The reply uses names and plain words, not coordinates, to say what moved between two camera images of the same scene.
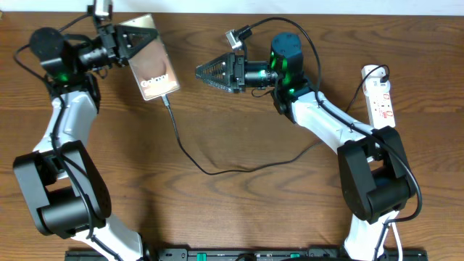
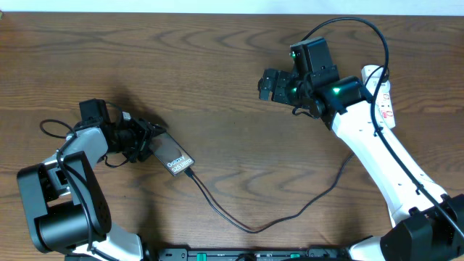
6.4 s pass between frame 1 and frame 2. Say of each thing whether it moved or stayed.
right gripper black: moved
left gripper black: moved
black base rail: stayed
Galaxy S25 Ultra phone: moved
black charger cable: moved
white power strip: stayed
